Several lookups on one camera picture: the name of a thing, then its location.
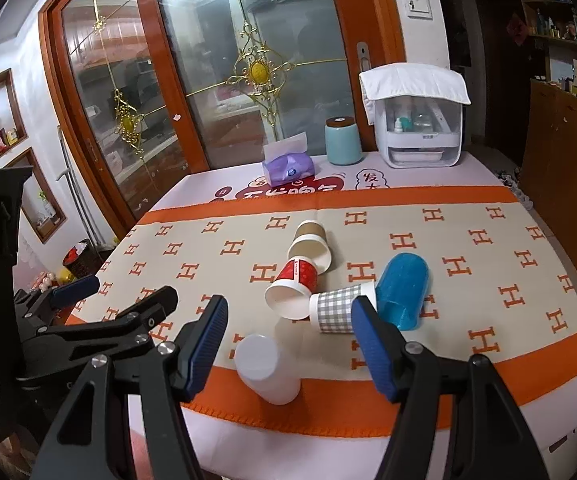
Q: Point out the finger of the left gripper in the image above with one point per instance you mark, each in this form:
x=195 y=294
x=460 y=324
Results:
x=75 y=342
x=46 y=304

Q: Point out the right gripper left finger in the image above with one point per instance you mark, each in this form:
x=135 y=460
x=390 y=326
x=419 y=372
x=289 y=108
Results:
x=90 y=435

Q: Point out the white ceramic cup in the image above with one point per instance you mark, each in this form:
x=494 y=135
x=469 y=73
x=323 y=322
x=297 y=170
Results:
x=267 y=369

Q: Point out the blue plastic cup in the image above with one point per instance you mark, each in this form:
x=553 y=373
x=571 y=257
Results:
x=402 y=289

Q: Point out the grey checked paper cup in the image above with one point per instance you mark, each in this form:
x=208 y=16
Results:
x=330 y=312

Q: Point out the red paper cup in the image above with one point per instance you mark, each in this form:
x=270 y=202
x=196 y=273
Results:
x=289 y=294

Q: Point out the brown paper cup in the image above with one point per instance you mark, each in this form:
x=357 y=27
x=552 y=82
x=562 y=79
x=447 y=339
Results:
x=310 y=241

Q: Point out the orange beige H-pattern cloth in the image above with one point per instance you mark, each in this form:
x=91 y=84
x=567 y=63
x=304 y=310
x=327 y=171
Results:
x=497 y=288

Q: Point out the wooden glass sliding door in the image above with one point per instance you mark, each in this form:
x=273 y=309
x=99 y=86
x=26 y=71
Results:
x=150 y=91

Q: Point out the purple tissue pack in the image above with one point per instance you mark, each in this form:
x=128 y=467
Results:
x=287 y=161

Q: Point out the white countertop appliance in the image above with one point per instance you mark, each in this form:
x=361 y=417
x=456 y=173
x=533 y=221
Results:
x=415 y=132

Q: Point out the light blue canister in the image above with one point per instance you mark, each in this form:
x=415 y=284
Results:
x=342 y=141

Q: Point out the white folded cloth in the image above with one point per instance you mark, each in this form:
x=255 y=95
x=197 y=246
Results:
x=410 y=79

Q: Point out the dark wooden cabinet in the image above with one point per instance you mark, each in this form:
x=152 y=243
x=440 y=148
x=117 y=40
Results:
x=530 y=59

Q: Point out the lower wall niche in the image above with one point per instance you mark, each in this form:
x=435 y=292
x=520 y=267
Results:
x=39 y=205

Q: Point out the wall niche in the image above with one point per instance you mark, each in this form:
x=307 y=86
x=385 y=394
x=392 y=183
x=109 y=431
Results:
x=12 y=129
x=39 y=205

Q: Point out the upper wall niche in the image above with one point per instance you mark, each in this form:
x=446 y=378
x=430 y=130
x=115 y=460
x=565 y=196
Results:
x=12 y=129

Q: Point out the white wall switch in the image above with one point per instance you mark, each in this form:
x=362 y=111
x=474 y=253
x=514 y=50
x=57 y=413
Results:
x=419 y=9

